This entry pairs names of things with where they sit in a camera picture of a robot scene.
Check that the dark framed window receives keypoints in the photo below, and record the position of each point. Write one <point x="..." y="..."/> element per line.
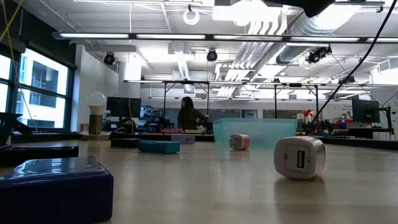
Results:
<point x="40" y="90"/>

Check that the pink flat tray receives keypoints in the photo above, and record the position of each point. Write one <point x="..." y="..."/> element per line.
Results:
<point x="171" y="131"/>

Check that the teal digital thermometer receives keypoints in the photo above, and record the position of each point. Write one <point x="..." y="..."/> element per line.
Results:
<point x="159" y="147"/>

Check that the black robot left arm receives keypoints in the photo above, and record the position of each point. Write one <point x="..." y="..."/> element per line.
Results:
<point x="7" y="124"/>

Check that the silver ventilation duct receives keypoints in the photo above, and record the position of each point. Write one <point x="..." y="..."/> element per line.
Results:
<point x="295" y="53"/>

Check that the black bar with light strips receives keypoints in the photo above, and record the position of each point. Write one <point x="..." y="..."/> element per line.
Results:
<point x="209" y="37"/>

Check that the lavender box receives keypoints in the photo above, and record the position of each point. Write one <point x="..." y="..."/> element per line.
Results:
<point x="183" y="138"/>

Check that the glossy purple box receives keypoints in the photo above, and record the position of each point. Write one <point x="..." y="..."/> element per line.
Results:
<point x="56" y="193"/>

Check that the black background rig frame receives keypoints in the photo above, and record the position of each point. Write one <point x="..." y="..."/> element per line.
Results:
<point x="186" y="82"/>
<point x="295" y="85"/>

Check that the black computer monitor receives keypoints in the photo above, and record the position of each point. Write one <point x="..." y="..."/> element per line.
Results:
<point x="123" y="107"/>
<point x="366" y="110"/>

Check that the yellow flat tray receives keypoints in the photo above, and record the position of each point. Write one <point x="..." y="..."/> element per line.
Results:
<point x="193" y="131"/>

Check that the person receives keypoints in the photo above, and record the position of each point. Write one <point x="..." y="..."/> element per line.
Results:
<point x="188" y="116"/>
<point x="127" y="122"/>

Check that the white bulb brass lamp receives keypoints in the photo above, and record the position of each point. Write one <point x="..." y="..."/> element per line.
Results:
<point x="95" y="105"/>

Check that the black hanging camera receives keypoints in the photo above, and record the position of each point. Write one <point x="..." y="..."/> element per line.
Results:
<point x="212" y="55"/>
<point x="109" y="58"/>
<point x="346" y="80"/>
<point x="317" y="54"/>

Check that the red desk lamp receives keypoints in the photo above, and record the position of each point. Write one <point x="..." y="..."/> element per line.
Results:
<point x="307" y="112"/>

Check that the black box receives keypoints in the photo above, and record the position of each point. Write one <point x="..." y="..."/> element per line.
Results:
<point x="126" y="142"/>

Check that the pink and white charger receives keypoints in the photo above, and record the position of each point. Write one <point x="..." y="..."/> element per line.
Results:
<point x="239" y="142"/>

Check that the white light panel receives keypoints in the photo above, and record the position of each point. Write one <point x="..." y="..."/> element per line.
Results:
<point x="248" y="12"/>

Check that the translucent green plastic bin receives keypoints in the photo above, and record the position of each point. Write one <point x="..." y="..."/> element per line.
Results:
<point x="258" y="130"/>

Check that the white and black charger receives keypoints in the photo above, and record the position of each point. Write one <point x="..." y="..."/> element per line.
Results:
<point x="299" y="157"/>

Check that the black plastic tray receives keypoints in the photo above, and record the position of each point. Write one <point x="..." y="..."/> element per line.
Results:
<point x="37" y="154"/>

